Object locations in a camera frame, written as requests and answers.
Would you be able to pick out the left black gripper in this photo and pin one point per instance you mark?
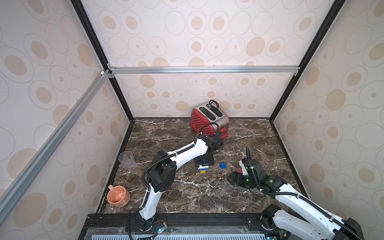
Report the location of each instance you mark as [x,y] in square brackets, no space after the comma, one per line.
[211,162]

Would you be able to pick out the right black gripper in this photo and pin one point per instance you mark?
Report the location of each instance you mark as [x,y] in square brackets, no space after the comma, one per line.
[237,177]

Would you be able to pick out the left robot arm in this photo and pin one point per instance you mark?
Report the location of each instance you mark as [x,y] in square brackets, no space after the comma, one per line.
[159,176]

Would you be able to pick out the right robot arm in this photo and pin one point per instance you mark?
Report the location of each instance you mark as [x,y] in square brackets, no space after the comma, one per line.
[312,221]

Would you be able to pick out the red and steel toaster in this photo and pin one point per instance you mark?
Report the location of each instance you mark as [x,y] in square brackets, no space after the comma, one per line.
[210,119]

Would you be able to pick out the clear plastic cup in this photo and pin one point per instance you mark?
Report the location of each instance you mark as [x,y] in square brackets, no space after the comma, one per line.
[127,159]

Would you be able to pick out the orange ceramic mug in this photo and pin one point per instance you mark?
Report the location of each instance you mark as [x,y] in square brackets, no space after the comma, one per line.
[118,196]

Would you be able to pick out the back aluminium frame bar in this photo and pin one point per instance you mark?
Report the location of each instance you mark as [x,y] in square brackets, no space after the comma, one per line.
[205,70]

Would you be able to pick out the aluminium frame bar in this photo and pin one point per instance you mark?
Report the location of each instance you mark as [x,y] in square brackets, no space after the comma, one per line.
[21,184]
[205,70]

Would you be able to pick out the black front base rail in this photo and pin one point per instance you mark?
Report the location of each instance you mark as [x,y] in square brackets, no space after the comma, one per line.
[183,224]

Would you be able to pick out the left aluminium frame bar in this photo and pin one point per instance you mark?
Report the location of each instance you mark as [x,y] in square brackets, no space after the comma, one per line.
[21,184]

